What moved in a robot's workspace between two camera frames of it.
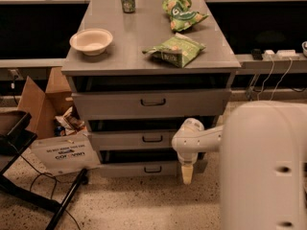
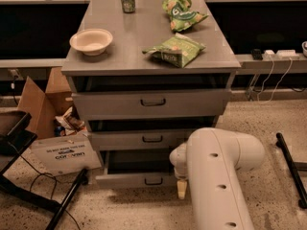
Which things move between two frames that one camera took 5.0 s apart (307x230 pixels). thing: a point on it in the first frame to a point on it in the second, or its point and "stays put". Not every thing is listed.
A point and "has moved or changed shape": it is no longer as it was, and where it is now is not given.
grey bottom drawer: [138, 163] has moved or changed shape
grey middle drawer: [132, 139] stays put
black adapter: [257, 54] stays put
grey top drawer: [145, 104] stays put
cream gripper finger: [187, 173] to [181, 189]
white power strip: [281, 55] stays put
